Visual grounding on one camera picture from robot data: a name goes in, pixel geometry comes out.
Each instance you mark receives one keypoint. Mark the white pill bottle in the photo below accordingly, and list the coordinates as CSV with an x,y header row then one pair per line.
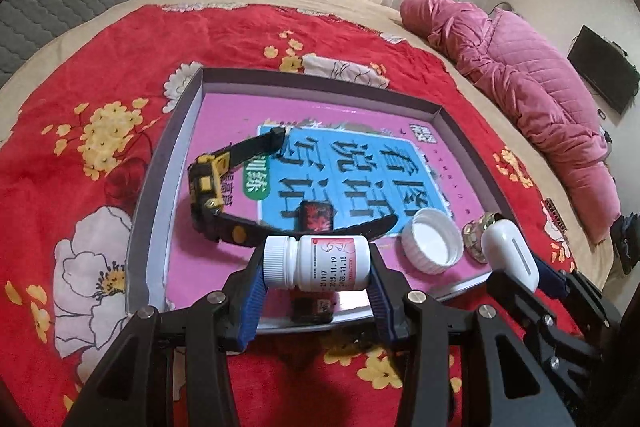
x,y
320,264

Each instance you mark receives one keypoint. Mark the metal threaded fitting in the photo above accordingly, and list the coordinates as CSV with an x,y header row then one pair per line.
x,y
474,237

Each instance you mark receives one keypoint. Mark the red floral blanket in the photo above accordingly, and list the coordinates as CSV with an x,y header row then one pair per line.
x,y
75,57

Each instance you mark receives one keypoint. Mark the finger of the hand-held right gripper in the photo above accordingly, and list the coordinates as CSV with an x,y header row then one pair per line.
x,y
515,302
552,279

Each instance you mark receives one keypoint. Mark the black and yellow wristwatch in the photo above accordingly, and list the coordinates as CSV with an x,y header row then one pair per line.
x,y
205,187

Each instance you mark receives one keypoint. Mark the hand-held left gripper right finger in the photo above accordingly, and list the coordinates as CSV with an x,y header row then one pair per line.
x,y
380,302

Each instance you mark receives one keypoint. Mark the grey cardboard tray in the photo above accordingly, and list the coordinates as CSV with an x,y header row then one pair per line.
x,y
310,79

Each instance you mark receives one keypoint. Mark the pink quilted duvet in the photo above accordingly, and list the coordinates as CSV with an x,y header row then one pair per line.
x,y
525,72

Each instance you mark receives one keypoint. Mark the pink book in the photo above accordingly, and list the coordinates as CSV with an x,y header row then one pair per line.
x,y
225,112

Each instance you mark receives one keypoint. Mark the white ribbed bottle cap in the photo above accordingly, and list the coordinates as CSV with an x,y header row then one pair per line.
x,y
432,239

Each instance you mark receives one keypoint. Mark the black flat television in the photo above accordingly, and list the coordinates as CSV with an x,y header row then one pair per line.
x,y
602,67

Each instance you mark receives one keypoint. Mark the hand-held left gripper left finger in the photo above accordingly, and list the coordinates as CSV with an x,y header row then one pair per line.
x,y
252,302

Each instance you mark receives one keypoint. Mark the dark cloth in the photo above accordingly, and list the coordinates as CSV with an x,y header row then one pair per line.
x,y
625,242

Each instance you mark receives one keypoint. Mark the small dark packet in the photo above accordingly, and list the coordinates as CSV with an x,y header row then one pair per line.
x,y
312,308

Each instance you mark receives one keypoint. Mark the red and black lighter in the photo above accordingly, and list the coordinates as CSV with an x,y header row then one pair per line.
x,y
315,217

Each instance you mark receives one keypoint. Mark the white earbud case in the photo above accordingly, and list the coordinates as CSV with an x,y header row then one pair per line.
x,y
510,252

